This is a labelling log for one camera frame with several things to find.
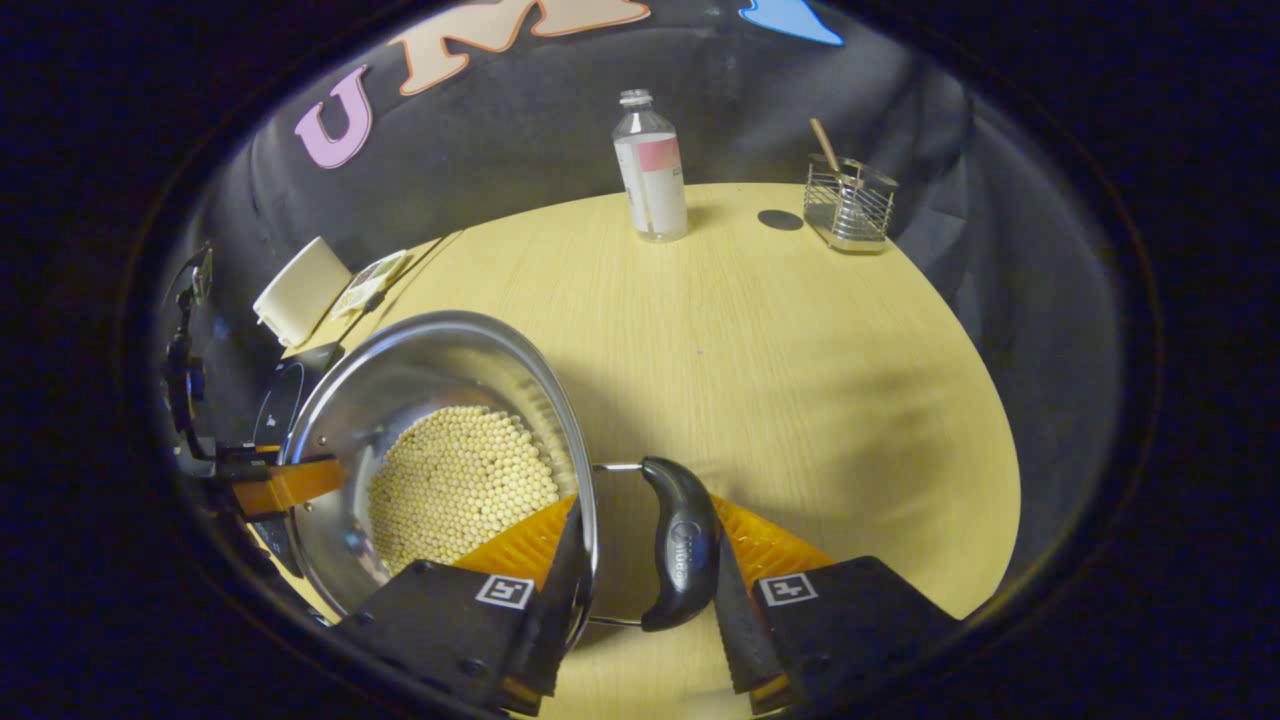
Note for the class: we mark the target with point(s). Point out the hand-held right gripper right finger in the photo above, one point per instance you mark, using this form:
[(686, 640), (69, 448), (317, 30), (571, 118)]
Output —
[(745, 630)]

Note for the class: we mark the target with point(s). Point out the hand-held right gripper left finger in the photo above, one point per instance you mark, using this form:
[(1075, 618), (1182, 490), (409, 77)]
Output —
[(555, 620)]

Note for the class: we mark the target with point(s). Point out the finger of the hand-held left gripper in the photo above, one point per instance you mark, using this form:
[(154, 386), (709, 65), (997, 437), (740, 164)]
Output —
[(245, 470)]

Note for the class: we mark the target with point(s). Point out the black induction cooktop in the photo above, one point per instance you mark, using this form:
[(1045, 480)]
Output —
[(290, 395)]

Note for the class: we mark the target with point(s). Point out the stainless steel pot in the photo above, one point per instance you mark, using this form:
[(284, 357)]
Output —
[(430, 365)]

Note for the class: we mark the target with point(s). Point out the white toaster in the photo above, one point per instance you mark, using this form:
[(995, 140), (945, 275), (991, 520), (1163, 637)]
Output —
[(300, 290)]

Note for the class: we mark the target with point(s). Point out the pile of yellow soybeans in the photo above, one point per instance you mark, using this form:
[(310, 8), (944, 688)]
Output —
[(460, 485)]

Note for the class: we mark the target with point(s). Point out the white divided dish of grains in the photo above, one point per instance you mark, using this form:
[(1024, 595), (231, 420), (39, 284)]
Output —
[(368, 285)]

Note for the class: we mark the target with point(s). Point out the small black round disc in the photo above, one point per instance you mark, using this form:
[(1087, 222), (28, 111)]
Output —
[(780, 220)]

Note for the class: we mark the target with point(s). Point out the clear plastic bottle red label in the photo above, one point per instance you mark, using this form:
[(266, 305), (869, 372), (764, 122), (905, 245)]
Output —
[(652, 190)]

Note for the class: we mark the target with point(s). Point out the wooden stick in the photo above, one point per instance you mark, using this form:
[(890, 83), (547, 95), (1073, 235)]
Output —
[(824, 143)]

